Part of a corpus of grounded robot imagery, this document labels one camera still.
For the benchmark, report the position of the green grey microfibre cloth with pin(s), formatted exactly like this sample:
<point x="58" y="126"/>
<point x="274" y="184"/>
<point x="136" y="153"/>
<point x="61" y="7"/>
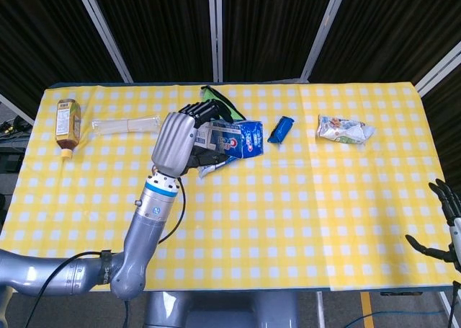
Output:
<point x="208" y="93"/>

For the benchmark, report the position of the brown tea bottle yellow cap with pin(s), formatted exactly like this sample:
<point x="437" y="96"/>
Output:
<point x="67" y="122"/>

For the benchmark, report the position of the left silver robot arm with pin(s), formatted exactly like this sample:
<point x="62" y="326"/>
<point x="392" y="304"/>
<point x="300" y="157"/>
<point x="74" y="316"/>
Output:
<point x="144" y="234"/>

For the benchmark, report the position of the grey robot base column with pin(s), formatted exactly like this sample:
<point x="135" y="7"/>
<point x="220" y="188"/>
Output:
<point x="221" y="311"/>

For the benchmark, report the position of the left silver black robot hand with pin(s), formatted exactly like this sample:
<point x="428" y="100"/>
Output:
<point x="174" y="144"/>

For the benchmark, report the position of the blue snack packet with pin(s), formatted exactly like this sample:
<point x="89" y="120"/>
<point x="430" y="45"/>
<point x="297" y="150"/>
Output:
<point x="281" y="129"/>

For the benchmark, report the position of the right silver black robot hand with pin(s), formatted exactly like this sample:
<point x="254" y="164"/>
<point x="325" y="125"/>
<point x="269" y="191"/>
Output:
<point x="450" y="212"/>

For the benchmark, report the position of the white partition frame post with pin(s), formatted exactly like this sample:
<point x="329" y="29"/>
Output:
<point x="320" y="32"/>
<point x="215" y="32"/>
<point x="437" y="66"/>
<point x="102" y="30"/>
<point x="16" y="108"/>

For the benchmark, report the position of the blue white toothpaste box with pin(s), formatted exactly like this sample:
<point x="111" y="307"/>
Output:
<point x="234" y="138"/>

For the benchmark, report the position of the yellow white checked tablecloth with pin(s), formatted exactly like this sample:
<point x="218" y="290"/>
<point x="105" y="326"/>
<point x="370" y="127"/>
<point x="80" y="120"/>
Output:
<point x="273" y="212"/>

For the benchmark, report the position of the clear pack of wooden sticks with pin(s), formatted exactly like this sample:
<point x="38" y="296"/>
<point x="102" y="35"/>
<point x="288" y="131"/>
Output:
<point x="126" y="125"/>

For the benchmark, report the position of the crumpled white snack bag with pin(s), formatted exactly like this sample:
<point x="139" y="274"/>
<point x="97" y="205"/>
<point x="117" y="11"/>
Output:
<point x="340" y="128"/>

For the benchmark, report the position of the white table leg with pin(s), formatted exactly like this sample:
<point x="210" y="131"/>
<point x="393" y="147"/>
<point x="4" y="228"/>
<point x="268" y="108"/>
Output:
<point x="320" y="310"/>

